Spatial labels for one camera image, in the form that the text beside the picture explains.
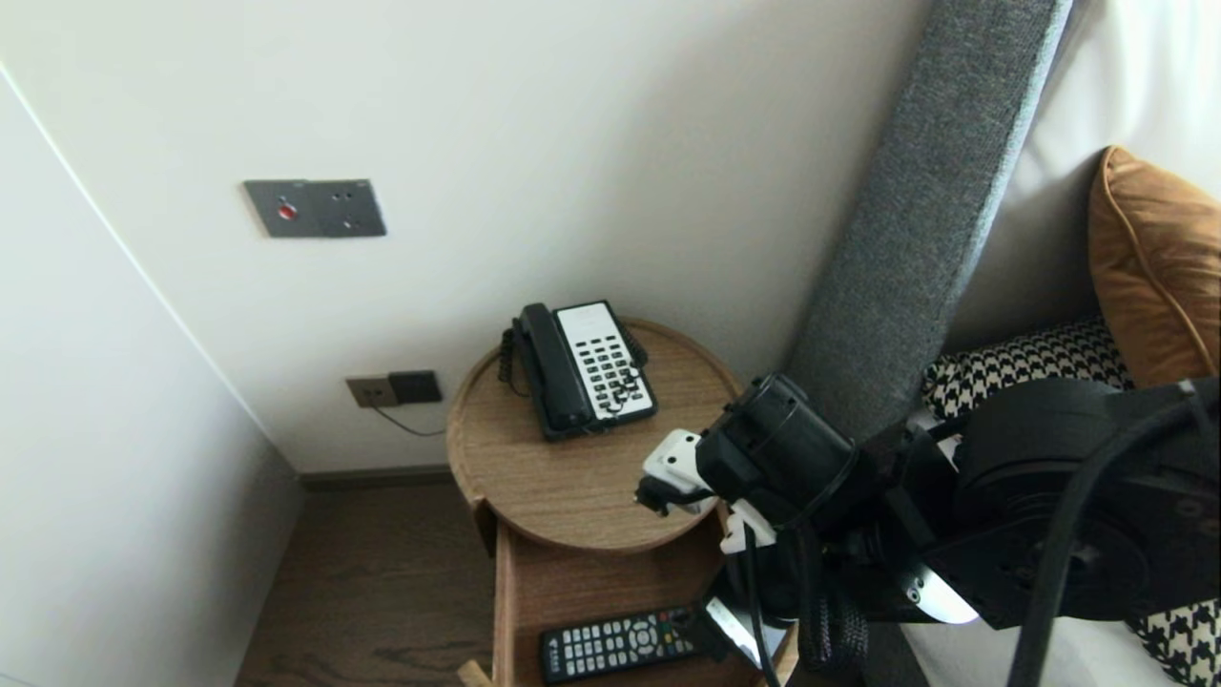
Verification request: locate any black TV remote control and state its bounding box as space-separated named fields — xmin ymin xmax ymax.
xmin=541 ymin=606 xmax=709 ymax=684

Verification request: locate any wooden table drawer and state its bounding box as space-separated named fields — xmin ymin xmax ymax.
xmin=458 ymin=496 xmax=802 ymax=687

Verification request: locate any white bed sheet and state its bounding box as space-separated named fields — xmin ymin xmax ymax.
xmin=901 ymin=615 xmax=1179 ymax=687

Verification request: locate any round wooden bedside table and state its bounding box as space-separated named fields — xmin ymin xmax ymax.
xmin=445 ymin=318 xmax=747 ymax=559

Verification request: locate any black and white telephone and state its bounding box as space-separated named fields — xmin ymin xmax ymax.
xmin=510 ymin=300 xmax=659 ymax=443

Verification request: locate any black telephone handset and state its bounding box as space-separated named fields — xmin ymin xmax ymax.
xmin=518 ymin=302 xmax=592 ymax=433

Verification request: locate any black white houndstooth pillow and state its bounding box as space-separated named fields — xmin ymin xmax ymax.
xmin=921 ymin=315 xmax=1221 ymax=687

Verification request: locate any wooden skirting board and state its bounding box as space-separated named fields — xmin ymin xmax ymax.
xmin=300 ymin=464 xmax=454 ymax=492

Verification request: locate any grey fabric headboard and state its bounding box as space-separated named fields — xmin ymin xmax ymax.
xmin=782 ymin=0 xmax=1074 ymax=445

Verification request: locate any dark grey power socket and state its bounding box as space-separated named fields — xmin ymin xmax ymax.
xmin=386 ymin=370 xmax=443 ymax=405

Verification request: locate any brown velvet cushion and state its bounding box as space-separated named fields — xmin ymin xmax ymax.
xmin=1087 ymin=143 xmax=1221 ymax=392

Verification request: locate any large white pillow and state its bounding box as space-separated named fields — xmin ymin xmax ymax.
xmin=944 ymin=0 xmax=1221 ymax=354

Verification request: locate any grey fabric bed frame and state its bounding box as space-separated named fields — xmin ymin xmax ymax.
xmin=863 ymin=620 xmax=931 ymax=687

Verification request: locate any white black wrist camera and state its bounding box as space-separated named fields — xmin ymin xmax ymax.
xmin=634 ymin=429 xmax=728 ymax=518

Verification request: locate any thin black phone cable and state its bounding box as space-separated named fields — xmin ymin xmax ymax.
xmin=372 ymin=404 xmax=449 ymax=438

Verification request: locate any beige wall phone socket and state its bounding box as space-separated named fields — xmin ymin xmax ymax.
xmin=345 ymin=376 xmax=400 ymax=409

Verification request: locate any plain grey wall switch plate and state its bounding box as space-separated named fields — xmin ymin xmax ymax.
xmin=307 ymin=178 xmax=387 ymax=237

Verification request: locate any grey switch plate red dot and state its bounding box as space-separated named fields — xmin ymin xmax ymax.
xmin=242 ymin=179 xmax=316 ymax=239

